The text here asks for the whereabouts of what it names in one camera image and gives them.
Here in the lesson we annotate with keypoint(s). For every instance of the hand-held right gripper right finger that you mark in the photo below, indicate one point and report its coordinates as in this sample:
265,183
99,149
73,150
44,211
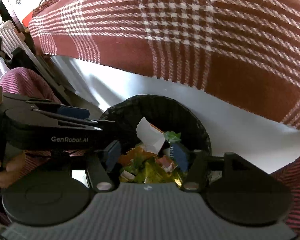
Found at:
180,157

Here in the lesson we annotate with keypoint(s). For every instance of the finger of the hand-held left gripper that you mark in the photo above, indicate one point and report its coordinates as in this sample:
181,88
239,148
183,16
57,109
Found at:
90,125
72,113

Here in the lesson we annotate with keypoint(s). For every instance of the colourful small snack wrapper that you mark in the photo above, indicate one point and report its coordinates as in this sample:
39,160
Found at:
166,163

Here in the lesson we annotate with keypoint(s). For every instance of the yellow-green paper scrap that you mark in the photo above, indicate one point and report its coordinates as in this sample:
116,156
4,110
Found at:
133,166

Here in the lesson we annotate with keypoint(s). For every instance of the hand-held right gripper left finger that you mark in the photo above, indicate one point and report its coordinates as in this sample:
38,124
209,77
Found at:
113,155

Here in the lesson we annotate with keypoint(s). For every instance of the green paper wrapper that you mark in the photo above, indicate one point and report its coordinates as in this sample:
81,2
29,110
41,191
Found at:
172,137

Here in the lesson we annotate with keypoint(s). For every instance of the person's left hand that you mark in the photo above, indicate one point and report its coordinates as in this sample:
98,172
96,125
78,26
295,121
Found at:
12,172

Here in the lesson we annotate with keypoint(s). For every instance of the person's left leg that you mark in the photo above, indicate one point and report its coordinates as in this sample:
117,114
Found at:
22,80

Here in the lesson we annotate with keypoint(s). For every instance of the white table side panel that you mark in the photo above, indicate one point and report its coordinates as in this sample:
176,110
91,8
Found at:
240,135

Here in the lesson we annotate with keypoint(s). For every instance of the gold foil wrapper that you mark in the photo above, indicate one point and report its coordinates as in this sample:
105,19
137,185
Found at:
155,172

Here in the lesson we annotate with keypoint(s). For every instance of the white radiator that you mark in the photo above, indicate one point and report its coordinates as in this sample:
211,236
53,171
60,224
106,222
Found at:
7,37

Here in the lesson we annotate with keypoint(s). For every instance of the red and white plaid blanket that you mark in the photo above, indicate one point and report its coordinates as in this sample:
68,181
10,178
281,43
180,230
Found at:
215,42

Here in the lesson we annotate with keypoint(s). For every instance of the black trash bin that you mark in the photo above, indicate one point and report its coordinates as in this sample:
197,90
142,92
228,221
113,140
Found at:
165,110

